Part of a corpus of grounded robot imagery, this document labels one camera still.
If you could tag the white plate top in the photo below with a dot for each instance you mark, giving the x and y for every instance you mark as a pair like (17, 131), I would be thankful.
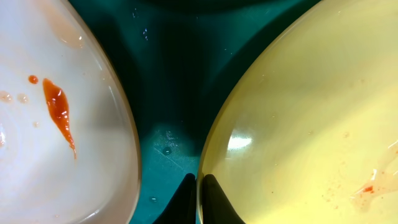
(69, 145)

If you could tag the yellow plate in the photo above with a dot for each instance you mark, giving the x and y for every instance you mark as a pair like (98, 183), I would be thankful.
(309, 132)

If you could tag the teal plastic tray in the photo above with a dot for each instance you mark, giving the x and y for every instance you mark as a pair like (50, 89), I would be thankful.
(178, 60)

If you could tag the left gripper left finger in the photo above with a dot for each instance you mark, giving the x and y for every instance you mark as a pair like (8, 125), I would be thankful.
(181, 208)

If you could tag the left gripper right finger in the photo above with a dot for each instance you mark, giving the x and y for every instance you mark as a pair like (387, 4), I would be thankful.
(216, 207)

